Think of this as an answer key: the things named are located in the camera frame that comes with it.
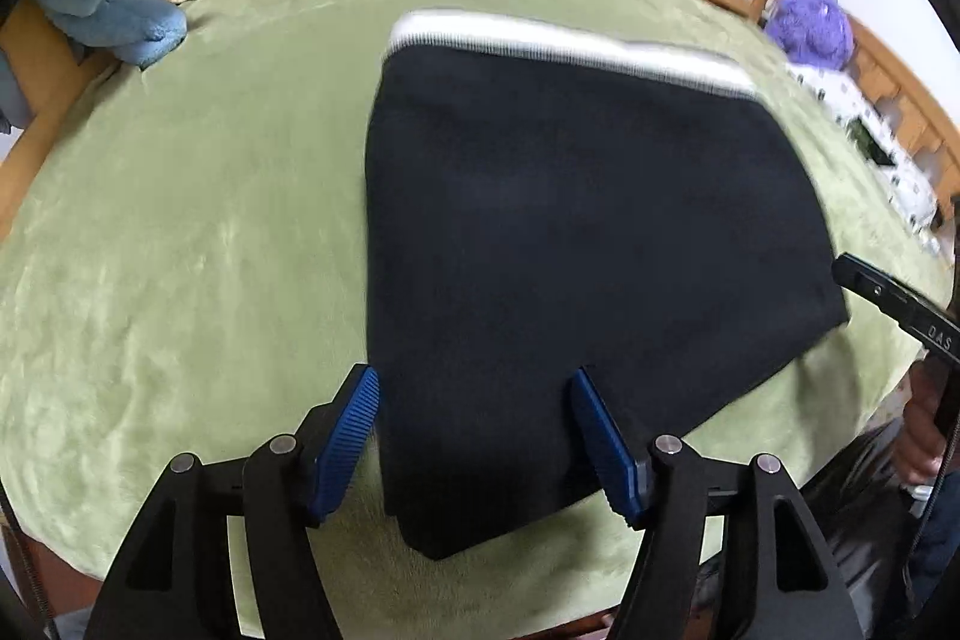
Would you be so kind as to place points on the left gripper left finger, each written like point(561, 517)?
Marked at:
point(172, 575)

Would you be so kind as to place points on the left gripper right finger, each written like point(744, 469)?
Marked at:
point(778, 578)

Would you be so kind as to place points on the black sweatpants white stripe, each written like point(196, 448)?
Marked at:
point(542, 200)

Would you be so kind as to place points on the person right hand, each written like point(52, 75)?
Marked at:
point(920, 450)

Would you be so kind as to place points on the white dotted pillow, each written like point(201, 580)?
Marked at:
point(908, 188)

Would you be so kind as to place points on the black phone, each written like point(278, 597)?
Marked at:
point(862, 139)

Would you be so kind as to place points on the green fleece bed blanket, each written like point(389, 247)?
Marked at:
point(187, 275)

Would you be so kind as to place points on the purple plush toy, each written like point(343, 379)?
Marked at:
point(816, 33)

